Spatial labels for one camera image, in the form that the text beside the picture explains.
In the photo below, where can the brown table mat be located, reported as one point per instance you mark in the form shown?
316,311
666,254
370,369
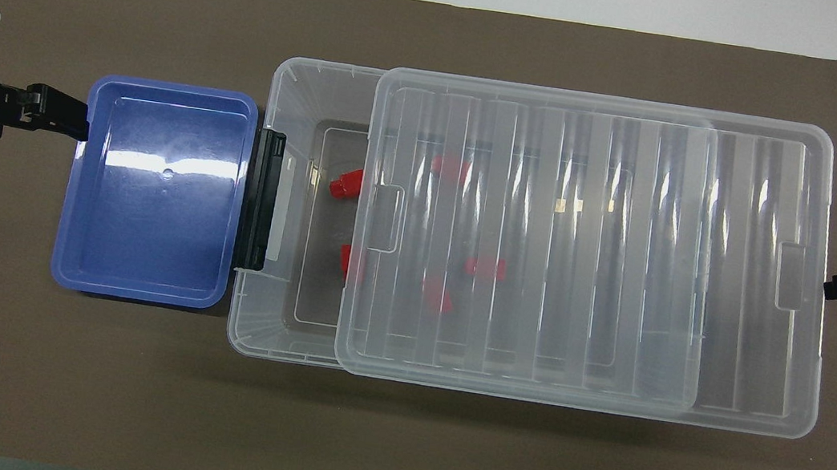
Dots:
123,390

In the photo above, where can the clear plastic storage box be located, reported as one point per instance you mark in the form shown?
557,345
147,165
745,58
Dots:
308,91

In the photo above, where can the clear ribbed plastic lid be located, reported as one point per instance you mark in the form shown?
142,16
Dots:
748,311

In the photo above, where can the blue plastic tray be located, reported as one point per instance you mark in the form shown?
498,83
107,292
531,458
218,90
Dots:
144,231

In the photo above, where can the red block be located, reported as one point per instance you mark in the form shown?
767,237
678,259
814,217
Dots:
346,183
436,294
450,169
350,262
484,268

